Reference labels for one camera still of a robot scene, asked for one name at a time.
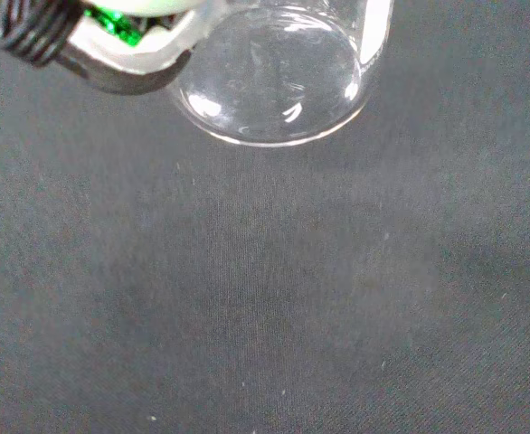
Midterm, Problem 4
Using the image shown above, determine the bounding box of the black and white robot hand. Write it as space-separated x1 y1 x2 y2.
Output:
0 0 230 97

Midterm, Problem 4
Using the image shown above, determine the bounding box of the black bench cloth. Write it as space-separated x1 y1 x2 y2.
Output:
0 0 530 434

